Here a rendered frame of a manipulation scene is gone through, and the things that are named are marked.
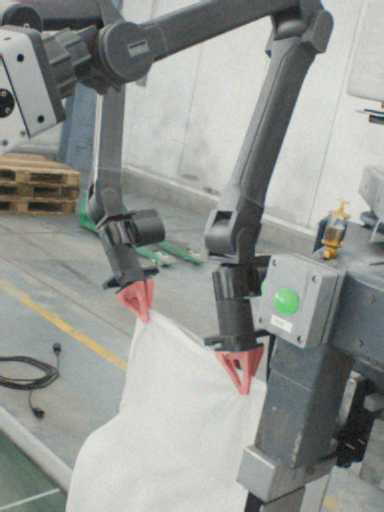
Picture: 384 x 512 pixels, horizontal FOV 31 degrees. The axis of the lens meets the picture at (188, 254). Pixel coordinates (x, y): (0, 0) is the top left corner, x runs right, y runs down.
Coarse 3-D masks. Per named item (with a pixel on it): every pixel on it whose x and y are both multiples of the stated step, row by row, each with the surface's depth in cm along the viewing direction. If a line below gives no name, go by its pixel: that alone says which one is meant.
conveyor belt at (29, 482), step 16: (0, 448) 201; (16, 448) 202; (0, 464) 193; (16, 464) 195; (32, 464) 196; (0, 480) 186; (16, 480) 188; (32, 480) 189; (48, 480) 190; (0, 496) 180; (16, 496) 181; (32, 496) 182; (48, 496) 184; (64, 496) 185
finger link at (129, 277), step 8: (128, 272) 130; (136, 272) 131; (120, 280) 130; (128, 280) 129; (136, 280) 130; (144, 280) 132; (152, 280) 133; (152, 288) 133; (136, 296) 135; (152, 296) 133; (136, 304) 134
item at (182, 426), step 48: (144, 336) 133; (192, 336) 123; (144, 384) 133; (192, 384) 120; (96, 432) 135; (144, 432) 130; (192, 432) 120; (240, 432) 112; (96, 480) 129; (144, 480) 121; (192, 480) 118
